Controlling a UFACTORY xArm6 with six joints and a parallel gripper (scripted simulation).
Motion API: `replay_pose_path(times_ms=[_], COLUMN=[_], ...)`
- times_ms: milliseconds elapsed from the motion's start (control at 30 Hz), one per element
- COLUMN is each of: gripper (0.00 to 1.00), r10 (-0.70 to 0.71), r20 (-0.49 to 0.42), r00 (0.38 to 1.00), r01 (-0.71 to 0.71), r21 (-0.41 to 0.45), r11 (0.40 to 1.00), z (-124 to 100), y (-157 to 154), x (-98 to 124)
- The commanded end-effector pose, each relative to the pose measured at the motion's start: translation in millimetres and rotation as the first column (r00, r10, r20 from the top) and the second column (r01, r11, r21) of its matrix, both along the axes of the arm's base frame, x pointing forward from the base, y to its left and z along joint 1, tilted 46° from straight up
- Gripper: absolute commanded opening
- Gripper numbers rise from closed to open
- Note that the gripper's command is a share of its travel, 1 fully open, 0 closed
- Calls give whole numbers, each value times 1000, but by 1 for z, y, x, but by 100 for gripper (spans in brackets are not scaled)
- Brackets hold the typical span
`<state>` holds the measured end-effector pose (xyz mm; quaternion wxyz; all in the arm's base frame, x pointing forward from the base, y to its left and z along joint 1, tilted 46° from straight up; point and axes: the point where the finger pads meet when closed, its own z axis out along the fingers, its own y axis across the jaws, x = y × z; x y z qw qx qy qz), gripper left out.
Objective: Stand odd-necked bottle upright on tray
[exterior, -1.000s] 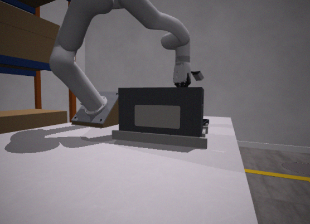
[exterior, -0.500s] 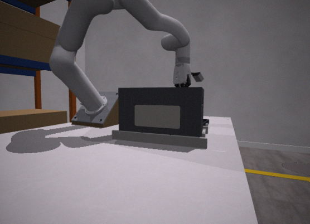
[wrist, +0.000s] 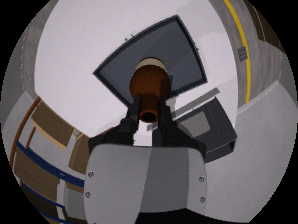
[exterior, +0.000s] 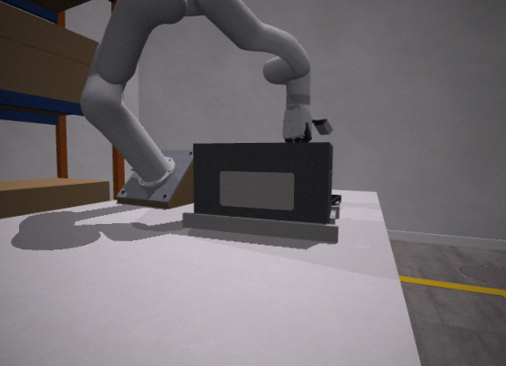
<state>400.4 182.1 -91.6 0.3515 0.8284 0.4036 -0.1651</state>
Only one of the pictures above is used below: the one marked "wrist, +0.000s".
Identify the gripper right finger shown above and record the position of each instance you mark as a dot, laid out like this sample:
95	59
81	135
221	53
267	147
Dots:
172	136

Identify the dark brown glass bottle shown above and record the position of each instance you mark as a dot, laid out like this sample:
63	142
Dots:
150	81

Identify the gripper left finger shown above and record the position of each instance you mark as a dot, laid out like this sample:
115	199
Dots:
122	133

